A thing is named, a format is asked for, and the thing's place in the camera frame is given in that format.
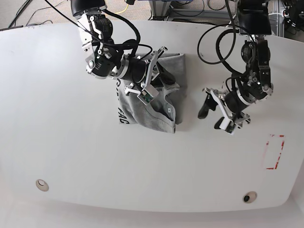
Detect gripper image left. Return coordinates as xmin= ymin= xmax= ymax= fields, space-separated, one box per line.
xmin=116 ymin=47 xmax=176 ymax=95

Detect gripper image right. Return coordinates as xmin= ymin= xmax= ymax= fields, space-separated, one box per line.
xmin=198 ymin=88 xmax=251 ymax=130

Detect grey t-shirt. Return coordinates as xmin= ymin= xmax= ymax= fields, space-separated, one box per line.
xmin=116 ymin=53 xmax=187 ymax=133

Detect red tape rectangle marking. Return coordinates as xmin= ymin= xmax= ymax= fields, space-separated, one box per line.
xmin=263 ymin=134 xmax=285 ymax=170

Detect right table grommet hole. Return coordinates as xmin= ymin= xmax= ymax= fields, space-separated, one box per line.
xmin=243 ymin=191 xmax=257 ymax=204

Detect table grommet hole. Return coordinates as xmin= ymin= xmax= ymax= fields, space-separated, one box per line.
xmin=36 ymin=179 xmax=49 ymax=192
xmin=243 ymin=191 xmax=257 ymax=204

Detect left table grommet hole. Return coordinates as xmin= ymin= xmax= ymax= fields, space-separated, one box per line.
xmin=36 ymin=179 xmax=49 ymax=192

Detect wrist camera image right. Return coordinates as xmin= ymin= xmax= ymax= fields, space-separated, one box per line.
xmin=219 ymin=119 xmax=237 ymax=135

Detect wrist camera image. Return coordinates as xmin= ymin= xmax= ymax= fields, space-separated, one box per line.
xmin=137 ymin=85 xmax=159 ymax=105
xmin=219 ymin=119 xmax=237 ymax=135

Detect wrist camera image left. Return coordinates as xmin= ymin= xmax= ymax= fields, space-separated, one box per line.
xmin=137 ymin=85 xmax=159 ymax=105

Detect aluminium frame base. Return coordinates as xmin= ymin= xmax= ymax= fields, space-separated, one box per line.
xmin=148 ymin=0 xmax=285 ymax=37

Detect yellow cable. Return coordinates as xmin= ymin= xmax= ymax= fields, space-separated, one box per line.
xmin=115 ymin=2 xmax=130 ymax=15

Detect white cable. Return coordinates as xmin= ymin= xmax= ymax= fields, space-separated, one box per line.
xmin=224 ymin=10 xmax=285 ymax=28

